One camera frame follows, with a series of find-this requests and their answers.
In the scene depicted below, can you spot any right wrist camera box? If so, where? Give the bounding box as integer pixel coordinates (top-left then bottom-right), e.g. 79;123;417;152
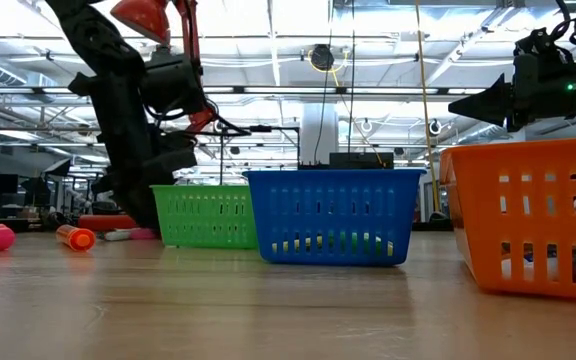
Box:
512;27;572;69

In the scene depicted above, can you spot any black background frame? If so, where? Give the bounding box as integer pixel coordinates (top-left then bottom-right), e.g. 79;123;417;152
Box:
219;124;302;187

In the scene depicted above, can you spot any black hanging cable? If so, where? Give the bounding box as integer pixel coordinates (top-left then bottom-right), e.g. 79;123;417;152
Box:
346;0;357;155

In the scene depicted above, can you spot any orange plastic basket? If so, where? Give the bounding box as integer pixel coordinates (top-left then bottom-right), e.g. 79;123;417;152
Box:
438;137;576;302

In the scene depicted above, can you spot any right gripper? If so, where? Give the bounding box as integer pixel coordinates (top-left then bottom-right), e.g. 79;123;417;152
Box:
447;55;576;132

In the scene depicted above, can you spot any orange highlighter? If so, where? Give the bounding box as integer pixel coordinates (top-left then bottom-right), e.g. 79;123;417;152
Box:
55;224;97;253

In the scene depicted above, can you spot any yellow hanging cable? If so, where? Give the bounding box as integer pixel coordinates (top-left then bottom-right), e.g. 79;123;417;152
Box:
414;0;444;221

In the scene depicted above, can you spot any white marker black cap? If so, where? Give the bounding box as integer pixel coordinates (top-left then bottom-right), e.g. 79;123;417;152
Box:
103;228;134;243

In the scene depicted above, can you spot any green plastic basket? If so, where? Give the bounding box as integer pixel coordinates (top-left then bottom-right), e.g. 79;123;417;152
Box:
150;183;260;250

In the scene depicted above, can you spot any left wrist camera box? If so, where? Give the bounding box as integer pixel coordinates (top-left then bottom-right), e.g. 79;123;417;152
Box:
140;47;207;117

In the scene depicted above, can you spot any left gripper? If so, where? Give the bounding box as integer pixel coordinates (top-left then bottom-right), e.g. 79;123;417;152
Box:
67;72;199;231

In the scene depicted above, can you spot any silver ventilation duct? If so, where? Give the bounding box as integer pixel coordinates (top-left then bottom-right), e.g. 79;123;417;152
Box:
455;115;576;146

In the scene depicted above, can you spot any thin green pen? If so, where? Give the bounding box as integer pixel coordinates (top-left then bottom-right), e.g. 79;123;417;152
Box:
327;232;383;255

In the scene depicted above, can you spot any red desk lamp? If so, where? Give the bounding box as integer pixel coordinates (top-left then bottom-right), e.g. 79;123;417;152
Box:
77;0;218;233

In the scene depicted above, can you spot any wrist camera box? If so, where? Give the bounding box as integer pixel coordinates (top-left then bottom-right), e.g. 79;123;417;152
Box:
140;47;207;117
512;27;572;69

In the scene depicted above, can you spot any black ceiling cable reel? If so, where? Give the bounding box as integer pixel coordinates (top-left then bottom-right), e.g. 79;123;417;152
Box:
310;43;336;72

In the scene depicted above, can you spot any white marker blue cap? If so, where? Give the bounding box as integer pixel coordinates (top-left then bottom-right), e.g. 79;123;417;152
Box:
499;253;535;281

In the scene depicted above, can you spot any black perforated box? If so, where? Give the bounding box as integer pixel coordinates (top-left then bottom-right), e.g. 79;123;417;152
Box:
297;152;395;172

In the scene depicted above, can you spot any blue plastic basket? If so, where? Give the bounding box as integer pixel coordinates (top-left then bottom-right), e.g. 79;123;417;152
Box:
242;168;427;267

